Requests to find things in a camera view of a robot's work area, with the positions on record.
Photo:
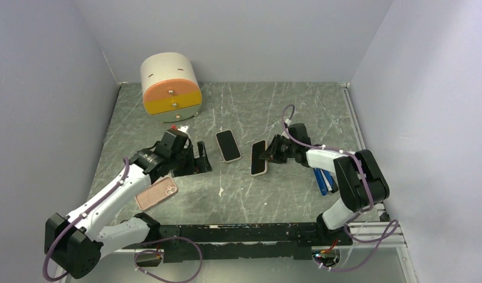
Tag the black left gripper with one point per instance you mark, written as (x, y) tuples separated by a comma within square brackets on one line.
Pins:
[(198, 165)]

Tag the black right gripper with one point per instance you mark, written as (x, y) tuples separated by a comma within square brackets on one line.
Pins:
[(271, 152)]

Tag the pink phone case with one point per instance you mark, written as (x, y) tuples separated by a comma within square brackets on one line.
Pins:
[(158, 192)]

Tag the black phone front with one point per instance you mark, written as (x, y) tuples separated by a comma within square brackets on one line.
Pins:
[(228, 145)]

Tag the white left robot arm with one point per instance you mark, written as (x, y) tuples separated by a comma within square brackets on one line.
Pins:
[(75, 243)]

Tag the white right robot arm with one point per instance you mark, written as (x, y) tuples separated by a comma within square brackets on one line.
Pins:
[(358, 178)]

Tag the cream round drawer box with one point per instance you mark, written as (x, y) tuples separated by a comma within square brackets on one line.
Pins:
[(170, 90)]

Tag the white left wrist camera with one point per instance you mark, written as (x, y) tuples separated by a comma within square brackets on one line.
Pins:
[(185, 128)]

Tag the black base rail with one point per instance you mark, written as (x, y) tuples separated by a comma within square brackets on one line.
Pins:
[(298, 240)]

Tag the aluminium frame rail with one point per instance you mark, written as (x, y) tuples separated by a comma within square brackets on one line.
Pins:
[(367, 233)]

